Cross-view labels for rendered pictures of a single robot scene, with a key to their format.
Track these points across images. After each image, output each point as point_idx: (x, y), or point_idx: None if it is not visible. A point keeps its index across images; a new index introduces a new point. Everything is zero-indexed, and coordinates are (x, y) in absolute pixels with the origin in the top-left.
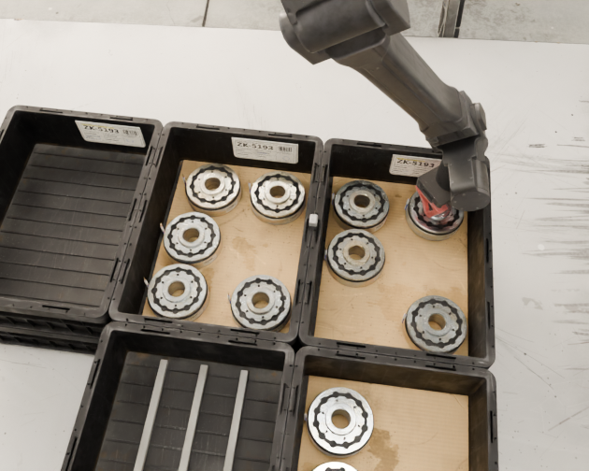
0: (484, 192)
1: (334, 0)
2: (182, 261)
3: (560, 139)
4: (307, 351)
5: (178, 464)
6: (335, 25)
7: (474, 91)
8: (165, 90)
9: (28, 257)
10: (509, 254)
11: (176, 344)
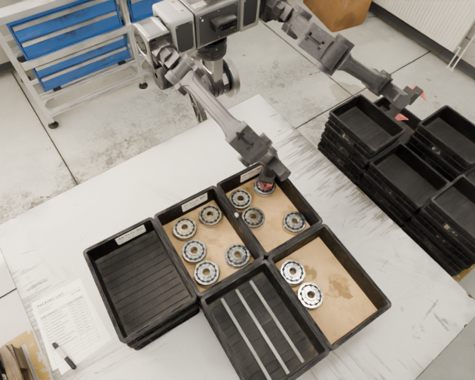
0: (289, 171)
1: (257, 148)
2: (198, 261)
3: (274, 134)
4: (271, 257)
5: (255, 326)
6: (259, 154)
7: None
8: (117, 204)
9: (136, 304)
10: None
11: (226, 288)
